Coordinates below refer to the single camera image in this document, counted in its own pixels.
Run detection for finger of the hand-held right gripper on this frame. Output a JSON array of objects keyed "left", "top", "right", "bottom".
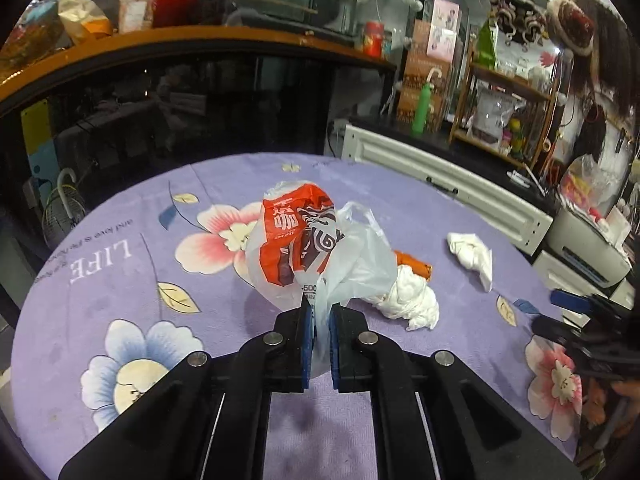
[
  {"left": 550, "top": 288, "right": 593, "bottom": 315},
  {"left": 531, "top": 315, "right": 591, "bottom": 347}
]

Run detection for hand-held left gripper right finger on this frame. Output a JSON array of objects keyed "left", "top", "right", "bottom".
[{"left": 329, "top": 304, "right": 583, "bottom": 480}]

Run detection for clear bag with red contents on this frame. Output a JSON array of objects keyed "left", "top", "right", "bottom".
[{"left": 559, "top": 154, "right": 613, "bottom": 216}]

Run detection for red and white plastic bag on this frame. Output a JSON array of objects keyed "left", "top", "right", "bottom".
[{"left": 245, "top": 180, "right": 398, "bottom": 381}]

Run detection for red woven hat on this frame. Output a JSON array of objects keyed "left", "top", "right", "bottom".
[{"left": 547, "top": 0, "right": 596, "bottom": 56}]

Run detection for pink and white boxes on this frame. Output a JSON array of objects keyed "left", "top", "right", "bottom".
[{"left": 427, "top": 0, "right": 461, "bottom": 58}]

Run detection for hanging curled ornaments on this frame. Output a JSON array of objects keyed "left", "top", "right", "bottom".
[{"left": 490, "top": 0, "right": 548, "bottom": 48}]

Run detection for large crumpled white tissue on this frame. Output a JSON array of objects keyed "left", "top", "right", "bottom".
[{"left": 360, "top": 264, "right": 441, "bottom": 332}]

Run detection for green folded umbrella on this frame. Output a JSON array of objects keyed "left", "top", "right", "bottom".
[{"left": 411, "top": 67, "right": 443, "bottom": 135}]

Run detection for small white drawer unit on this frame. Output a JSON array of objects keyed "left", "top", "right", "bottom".
[{"left": 532, "top": 250, "right": 576, "bottom": 303}]

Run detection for stacked brown cardboard boxes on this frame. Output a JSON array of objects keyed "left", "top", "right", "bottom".
[{"left": 397, "top": 20, "right": 453, "bottom": 133}]

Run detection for wooden shelf rack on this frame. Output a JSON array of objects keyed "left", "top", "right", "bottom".
[{"left": 450, "top": 45, "right": 558, "bottom": 171}]

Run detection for red tin can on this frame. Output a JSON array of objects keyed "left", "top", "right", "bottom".
[{"left": 362, "top": 21, "right": 386, "bottom": 57}]

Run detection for long white cabinet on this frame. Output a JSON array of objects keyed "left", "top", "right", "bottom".
[{"left": 342, "top": 124, "right": 553, "bottom": 256}]

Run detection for silver foil pouch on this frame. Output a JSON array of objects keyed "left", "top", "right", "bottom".
[{"left": 472, "top": 95, "right": 516, "bottom": 146}]

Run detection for purple floral tablecloth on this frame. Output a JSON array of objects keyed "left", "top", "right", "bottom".
[{"left": 12, "top": 154, "right": 601, "bottom": 480}]

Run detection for glass counter with wooden top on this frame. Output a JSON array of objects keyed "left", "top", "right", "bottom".
[{"left": 0, "top": 25, "right": 398, "bottom": 291}]

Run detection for orange crochet item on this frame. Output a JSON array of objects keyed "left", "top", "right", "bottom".
[{"left": 392, "top": 250, "right": 432, "bottom": 281}]

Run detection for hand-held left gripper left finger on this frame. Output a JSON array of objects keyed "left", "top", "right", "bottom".
[{"left": 59, "top": 305, "right": 317, "bottom": 480}]

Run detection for green packet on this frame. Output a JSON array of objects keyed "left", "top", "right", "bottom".
[{"left": 475, "top": 20, "right": 497, "bottom": 70}]

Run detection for white printer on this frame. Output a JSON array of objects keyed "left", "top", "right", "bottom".
[{"left": 545, "top": 205, "right": 633, "bottom": 288}]

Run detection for small crumpled white tissue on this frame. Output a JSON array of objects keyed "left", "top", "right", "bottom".
[{"left": 446, "top": 231, "right": 494, "bottom": 293}]

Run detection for beige and orange snack bag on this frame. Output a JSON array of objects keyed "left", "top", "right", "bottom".
[{"left": 57, "top": 0, "right": 113, "bottom": 43}]

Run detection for small grey fan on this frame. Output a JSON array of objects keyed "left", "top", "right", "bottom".
[{"left": 42, "top": 167, "right": 86, "bottom": 248}]

